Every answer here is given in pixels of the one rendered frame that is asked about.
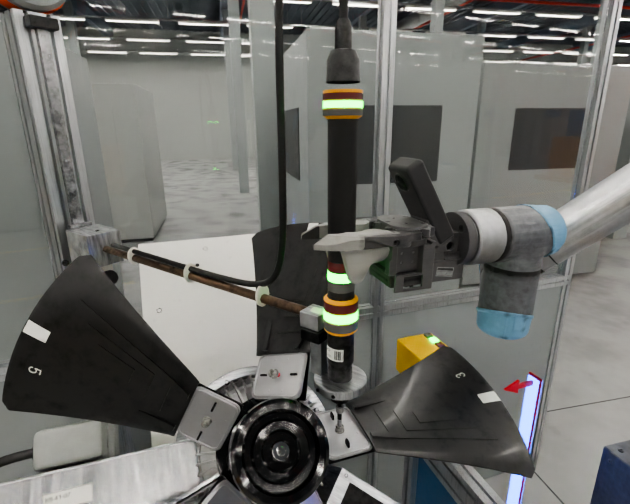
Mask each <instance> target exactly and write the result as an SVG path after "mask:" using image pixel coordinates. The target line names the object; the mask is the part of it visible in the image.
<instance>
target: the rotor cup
mask: <svg viewBox="0 0 630 504"><path fill-rule="evenodd" d="M242 404H243V407H242V409H241V411H240V413H239V415H238V417H237V419H236V421H235V423H234V424H233V426H232V428H231V430H230V432H229V434H228V436H227V437H226V439H225V441H224V443H223V445H222V447H221V448H220V450H215V459H216V466H217V471H218V474H219V477H221V476H224V477H225V478H226V479H227V480H228V481H229V482H230V483H231V484H232V485H233V486H234V487H235V488H236V489H237V490H238V491H239V492H240V491H241V493H242V494H243V495H244V496H245V497H246V498H247V499H248V500H249V501H250V502H251V503H252V504H301V503H302V502H304V501H305V500H307V499H308V498H309V497H310V496H311V495H312V494H313V493H314V492H315V491H316V490H317V488H318V487H319V485H320V484H321V482H322V480H323V478H324V476H325V473H326V470H327V467H328V462H329V442H328V437H327V433H326V430H325V428H324V426H323V424H322V422H321V420H320V419H319V417H318V416H317V415H316V414H315V412H314V411H313V410H312V409H310V408H309V407H308V406H307V405H305V404H303V403H301V402H299V401H297V400H294V399H290V398H273V399H268V400H256V399H255V398H251V399H249V400H247V401H245V402H244V403H242ZM234 426H237V427H236V428H235V431H234V432H232V430H233V428H234ZM280 441H283V442H286V443H287V444H288V445H289V448H290V454H289V456H288V458H287V459H286V460H284V461H278V460H276V459H275V458H274V457H273V454H272V449H273V446H274V445H275V444H276V443H277V442H280Z"/></svg>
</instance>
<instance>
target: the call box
mask: <svg viewBox="0 0 630 504"><path fill-rule="evenodd" d="M437 349H439V348H438V347H437V346H436V345H435V343H432V342H431V341H430V340H429V338H426V337H425V336H424V334H420V335H415V336H410V337H405V338H400V339H398V340H397V356H396V370H397V371H398V372H399V373H401V372H403V371H405V370H406V369H408V368H410V367H411V366H413V365H414V364H416V363H418V362H419V361H421V360H422V359H424V358H425V357H427V356H428V355H430V354H431V353H433V352H434V351H436V350H437Z"/></svg>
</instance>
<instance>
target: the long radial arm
mask: <svg viewBox="0 0 630 504"><path fill-rule="evenodd" d="M196 443H197V442H195V441H193V440H191V439H186V440H182V441H177V442H173V443H169V444H165V445H160V446H156V447H152V448H148V449H143V450H139V451H135V452H131V453H126V454H122V455H118V456H114V457H110V458H105V459H101V460H97V461H93V462H88V463H84V464H80V465H76V466H71V467H67V468H63V469H59V470H54V471H50V472H46V473H42V474H37V475H33V476H29V477H25V478H20V479H16V480H12V481H8V482H3V483H0V504H161V503H163V502H165V501H166V500H168V499H170V498H171V497H173V496H176V497H178V496H179V495H181V494H183V493H184V492H186V491H188V490H189V489H191V488H193V487H194V486H196V485H198V484H199V483H201V482H203V478H202V476H201V477H197V475H198V474H200V473H201V471H200V466H198V467H196V464H198V463H199V456H195V454H196V453H199V449H200V445H196Z"/></svg>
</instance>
